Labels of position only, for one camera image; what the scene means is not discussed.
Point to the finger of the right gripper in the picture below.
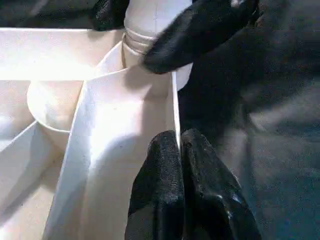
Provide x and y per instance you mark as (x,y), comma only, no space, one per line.
(195,37)
(110,15)

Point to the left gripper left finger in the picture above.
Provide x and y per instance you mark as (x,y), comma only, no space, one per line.
(157,187)

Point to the black shiny mat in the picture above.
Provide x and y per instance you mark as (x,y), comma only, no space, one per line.
(275,125)

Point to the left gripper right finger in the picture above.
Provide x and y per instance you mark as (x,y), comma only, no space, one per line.
(212,200)

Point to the white plastic table top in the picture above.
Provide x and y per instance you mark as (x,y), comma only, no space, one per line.
(50,62)

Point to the white plastic table leg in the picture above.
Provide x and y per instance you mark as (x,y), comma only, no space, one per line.
(142,22)

